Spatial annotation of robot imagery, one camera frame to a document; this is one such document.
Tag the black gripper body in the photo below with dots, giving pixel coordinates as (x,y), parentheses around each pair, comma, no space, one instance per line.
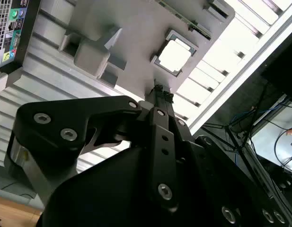
(108,194)

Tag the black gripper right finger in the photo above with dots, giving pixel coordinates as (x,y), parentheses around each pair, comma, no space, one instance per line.
(182,132)

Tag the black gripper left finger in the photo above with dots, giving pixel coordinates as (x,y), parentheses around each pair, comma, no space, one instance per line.
(53,118)

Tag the CPU with silver top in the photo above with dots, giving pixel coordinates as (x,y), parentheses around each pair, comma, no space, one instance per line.
(175,55)

